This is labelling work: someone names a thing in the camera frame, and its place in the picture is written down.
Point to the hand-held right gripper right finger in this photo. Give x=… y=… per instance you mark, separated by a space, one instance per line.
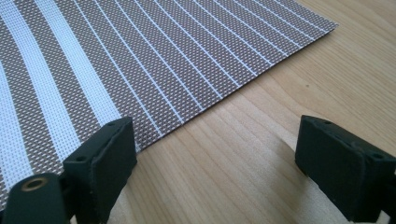
x=342 y=168

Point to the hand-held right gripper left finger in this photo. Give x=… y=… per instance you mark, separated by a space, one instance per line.
x=102 y=174

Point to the striped brown woven placemat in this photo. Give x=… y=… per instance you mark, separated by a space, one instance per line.
x=155 y=62

